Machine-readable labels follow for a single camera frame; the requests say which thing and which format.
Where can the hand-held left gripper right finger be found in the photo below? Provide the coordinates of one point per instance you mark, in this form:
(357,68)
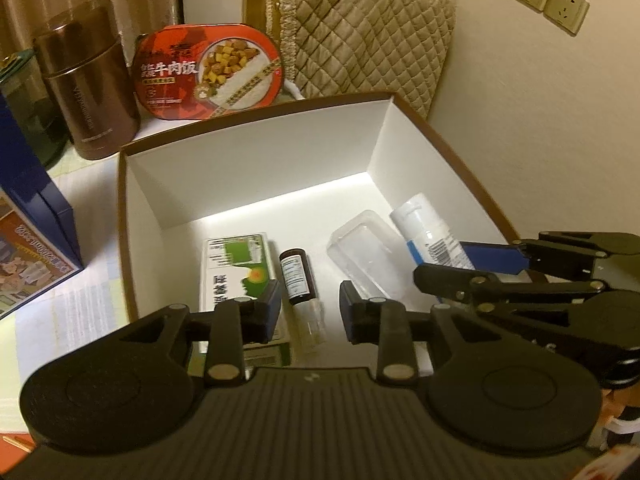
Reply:
(350,310)

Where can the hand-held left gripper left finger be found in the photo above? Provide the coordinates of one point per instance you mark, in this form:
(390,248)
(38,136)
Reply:
(270,310)

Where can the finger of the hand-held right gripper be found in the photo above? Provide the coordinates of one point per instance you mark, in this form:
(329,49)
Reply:
(450,280)
(492,258)

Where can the brown spray bottle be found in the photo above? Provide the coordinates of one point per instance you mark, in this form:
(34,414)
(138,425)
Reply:
(295,275)

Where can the green medicine box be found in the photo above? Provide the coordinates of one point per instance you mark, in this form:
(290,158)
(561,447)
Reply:
(235,270)

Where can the white labelled tube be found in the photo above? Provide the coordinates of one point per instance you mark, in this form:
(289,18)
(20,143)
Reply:
(425,225)

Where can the clear plastic case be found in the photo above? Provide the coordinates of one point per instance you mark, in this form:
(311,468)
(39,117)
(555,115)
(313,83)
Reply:
(365,245)

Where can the brown cardboard box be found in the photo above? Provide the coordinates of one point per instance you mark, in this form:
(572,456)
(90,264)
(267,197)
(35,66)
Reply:
(250,175)

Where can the pastel checkered tablecloth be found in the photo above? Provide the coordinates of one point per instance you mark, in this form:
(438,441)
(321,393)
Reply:
(75,335)

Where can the red instant meal box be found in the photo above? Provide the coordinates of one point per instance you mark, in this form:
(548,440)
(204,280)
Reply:
(170,85)

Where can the beige quilted cover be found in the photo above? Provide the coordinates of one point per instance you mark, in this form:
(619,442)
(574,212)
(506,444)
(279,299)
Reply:
(360,35)

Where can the blue milk carton box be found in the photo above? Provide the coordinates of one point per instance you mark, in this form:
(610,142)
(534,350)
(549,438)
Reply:
(30,200)

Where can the brown metal thermos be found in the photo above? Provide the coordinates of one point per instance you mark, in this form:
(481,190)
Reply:
(90,100)

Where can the orange stick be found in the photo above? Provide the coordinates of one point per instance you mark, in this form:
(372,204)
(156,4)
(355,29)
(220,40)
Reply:
(19,443)

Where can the dark green container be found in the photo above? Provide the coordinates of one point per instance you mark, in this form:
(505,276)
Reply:
(30,115)

